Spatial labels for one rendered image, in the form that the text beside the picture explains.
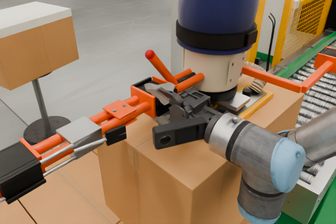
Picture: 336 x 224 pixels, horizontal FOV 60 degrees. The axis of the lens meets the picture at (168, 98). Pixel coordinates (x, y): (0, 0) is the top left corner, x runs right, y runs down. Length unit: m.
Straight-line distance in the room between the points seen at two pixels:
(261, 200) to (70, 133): 0.40
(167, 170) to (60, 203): 0.77
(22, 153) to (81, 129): 0.12
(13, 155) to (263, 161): 0.44
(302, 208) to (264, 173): 0.95
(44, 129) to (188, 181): 2.16
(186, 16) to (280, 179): 0.46
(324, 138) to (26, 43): 1.87
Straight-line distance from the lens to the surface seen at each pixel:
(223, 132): 0.58
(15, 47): 2.11
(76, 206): 1.37
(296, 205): 1.51
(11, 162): 0.57
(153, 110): 0.69
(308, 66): 2.70
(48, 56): 2.27
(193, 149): 0.77
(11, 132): 2.88
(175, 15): 2.36
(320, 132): 0.65
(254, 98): 0.97
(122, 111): 0.66
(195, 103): 0.64
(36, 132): 2.74
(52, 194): 1.45
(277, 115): 0.95
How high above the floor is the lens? 1.58
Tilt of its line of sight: 32 degrees down
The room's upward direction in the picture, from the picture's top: straight up
